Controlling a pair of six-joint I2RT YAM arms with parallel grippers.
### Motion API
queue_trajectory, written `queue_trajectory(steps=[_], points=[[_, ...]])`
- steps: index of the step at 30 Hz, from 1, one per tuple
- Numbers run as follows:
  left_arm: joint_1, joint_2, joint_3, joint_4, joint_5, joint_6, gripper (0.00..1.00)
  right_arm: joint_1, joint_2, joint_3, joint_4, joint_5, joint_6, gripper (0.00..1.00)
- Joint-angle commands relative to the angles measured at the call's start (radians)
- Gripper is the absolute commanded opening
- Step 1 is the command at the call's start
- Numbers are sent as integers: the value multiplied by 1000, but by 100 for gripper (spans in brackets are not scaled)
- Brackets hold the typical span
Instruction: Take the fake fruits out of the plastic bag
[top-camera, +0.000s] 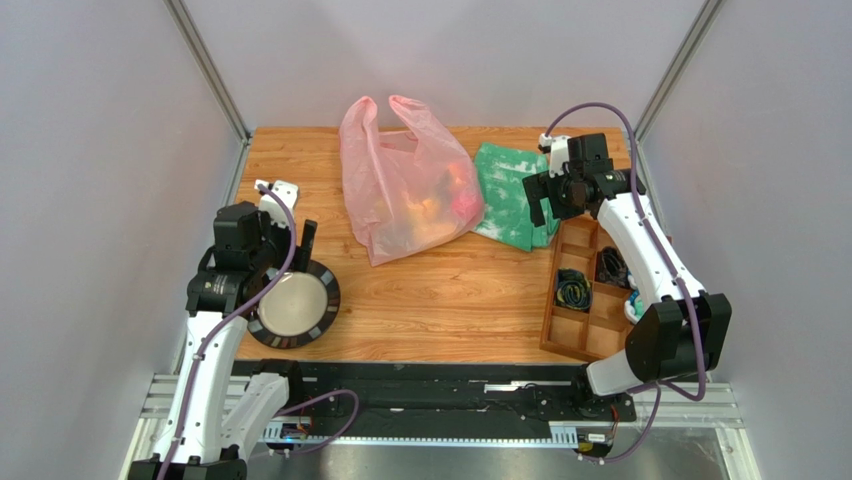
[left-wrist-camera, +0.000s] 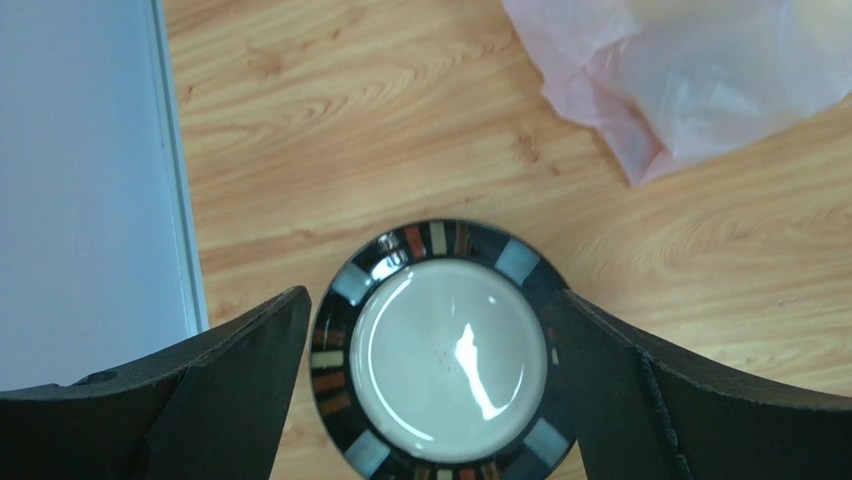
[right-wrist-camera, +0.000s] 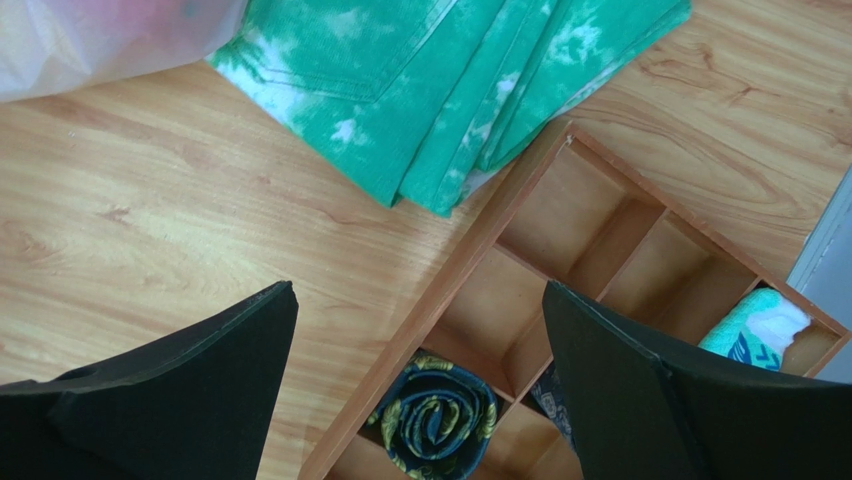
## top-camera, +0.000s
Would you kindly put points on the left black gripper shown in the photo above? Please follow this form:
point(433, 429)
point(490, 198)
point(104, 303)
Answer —
point(264, 222)

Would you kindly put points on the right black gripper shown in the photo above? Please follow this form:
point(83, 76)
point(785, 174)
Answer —
point(550, 190)

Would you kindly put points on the pink plastic bag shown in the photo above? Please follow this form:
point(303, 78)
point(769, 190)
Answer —
point(405, 191)

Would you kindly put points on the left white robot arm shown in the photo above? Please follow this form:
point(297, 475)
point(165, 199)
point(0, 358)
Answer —
point(201, 439)

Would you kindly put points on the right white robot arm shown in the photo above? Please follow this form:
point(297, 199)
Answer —
point(683, 328)

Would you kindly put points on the green white cloth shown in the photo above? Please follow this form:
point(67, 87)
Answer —
point(506, 218)

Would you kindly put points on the dark round plate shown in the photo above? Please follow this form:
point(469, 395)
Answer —
point(298, 310)

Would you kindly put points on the teal white sock lower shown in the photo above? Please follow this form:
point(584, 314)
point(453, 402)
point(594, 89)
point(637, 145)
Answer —
point(634, 307)

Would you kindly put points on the wooden compartment tray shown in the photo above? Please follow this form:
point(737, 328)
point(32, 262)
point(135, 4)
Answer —
point(584, 307)

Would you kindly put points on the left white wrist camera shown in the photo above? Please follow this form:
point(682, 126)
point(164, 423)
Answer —
point(287, 192)

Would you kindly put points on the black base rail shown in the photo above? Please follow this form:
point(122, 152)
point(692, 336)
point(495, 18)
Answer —
point(446, 401)

